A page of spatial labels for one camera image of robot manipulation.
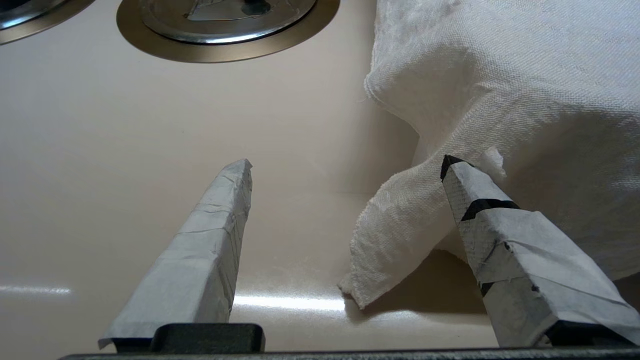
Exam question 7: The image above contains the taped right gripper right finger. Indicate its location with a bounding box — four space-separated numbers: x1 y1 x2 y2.
440 155 640 348

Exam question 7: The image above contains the hinged steel lid black knob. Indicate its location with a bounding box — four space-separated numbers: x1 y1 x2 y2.
138 0 318 45

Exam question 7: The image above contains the bronze metal well ring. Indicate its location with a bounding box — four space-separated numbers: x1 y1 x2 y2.
116 0 341 64
0 0 96 46

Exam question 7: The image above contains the white cloth cover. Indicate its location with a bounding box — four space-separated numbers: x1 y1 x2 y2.
337 0 640 311

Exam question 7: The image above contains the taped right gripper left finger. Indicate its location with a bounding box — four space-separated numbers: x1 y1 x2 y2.
98 159 266 353

